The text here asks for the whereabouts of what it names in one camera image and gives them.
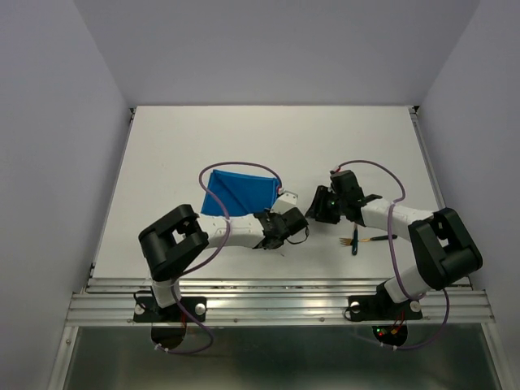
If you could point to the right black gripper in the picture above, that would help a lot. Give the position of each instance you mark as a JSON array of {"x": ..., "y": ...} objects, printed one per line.
[{"x": 316, "y": 209}]

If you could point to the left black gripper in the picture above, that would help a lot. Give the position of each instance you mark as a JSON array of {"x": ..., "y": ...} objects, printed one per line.
[{"x": 270, "y": 214}]

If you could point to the gold spoon green handle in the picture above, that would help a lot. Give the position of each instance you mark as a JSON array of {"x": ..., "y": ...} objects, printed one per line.
[{"x": 354, "y": 242}]

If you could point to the blue cloth napkin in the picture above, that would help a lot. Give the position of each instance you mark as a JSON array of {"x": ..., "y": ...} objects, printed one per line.
[{"x": 243, "y": 194}]

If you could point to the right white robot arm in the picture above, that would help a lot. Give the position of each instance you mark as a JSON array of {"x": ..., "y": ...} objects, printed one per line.
[{"x": 444, "y": 250}]

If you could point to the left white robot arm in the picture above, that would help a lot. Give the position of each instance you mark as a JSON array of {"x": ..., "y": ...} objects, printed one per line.
[{"x": 172, "y": 244}]

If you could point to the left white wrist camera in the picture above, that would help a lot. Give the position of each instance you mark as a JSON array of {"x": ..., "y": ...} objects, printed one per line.
[{"x": 284, "y": 202}]

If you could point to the gold fork green handle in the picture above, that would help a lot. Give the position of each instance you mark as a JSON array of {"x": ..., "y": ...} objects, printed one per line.
[{"x": 347, "y": 241}]

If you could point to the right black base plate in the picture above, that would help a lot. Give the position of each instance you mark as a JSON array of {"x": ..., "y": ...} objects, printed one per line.
[{"x": 366, "y": 308}]

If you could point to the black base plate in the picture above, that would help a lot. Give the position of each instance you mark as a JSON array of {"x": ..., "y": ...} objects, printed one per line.
[
  {"x": 366, "y": 308},
  {"x": 147, "y": 311}
]

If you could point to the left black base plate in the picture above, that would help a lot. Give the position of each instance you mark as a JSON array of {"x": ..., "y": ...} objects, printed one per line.
[{"x": 147, "y": 311}]

